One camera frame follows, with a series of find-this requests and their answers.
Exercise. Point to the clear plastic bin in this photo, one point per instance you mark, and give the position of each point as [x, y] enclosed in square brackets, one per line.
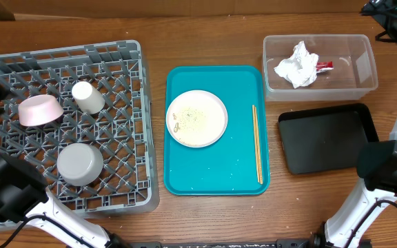
[353, 75]

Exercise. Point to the grey ceramic bowl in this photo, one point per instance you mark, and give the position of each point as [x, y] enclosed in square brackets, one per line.
[80, 164]

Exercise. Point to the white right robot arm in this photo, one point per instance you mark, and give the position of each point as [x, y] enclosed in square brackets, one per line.
[376, 188]

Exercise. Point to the black tray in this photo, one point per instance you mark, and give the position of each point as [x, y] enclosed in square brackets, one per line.
[326, 138]

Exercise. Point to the white napkin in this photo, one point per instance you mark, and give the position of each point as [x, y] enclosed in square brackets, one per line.
[300, 68]

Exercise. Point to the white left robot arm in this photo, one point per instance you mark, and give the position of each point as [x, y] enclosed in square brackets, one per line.
[26, 200]

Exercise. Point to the cream white cup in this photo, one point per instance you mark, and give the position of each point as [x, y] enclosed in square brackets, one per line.
[87, 97]

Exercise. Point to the red snack wrapper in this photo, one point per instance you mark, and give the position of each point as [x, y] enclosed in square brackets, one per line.
[324, 66]

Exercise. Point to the pink small bowl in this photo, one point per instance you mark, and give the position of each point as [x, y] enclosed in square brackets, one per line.
[39, 110]

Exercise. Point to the teal plastic tray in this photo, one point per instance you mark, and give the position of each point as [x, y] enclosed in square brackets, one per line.
[228, 166]

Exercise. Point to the grey plastic dishwasher rack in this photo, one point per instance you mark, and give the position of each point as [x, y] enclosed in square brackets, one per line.
[122, 130]

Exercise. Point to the white plate with food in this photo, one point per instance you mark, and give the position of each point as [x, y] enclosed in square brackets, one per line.
[196, 118]

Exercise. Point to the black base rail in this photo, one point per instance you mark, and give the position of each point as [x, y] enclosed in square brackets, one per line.
[280, 243]

